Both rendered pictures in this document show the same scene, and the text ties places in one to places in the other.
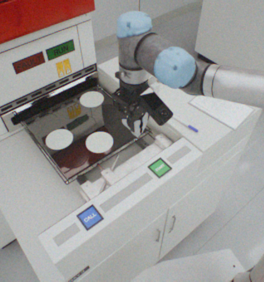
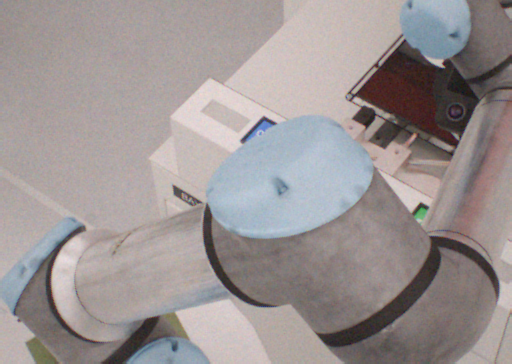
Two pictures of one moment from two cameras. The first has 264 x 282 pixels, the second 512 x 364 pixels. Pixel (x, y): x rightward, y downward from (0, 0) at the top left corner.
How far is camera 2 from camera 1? 0.93 m
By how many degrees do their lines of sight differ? 47
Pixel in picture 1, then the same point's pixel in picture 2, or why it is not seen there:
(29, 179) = (354, 50)
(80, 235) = (229, 134)
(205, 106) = not seen: outside the picture
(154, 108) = (452, 87)
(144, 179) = not seen: hidden behind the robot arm
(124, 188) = not seen: hidden behind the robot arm
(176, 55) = not seen: outside the picture
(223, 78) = (482, 113)
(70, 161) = (401, 84)
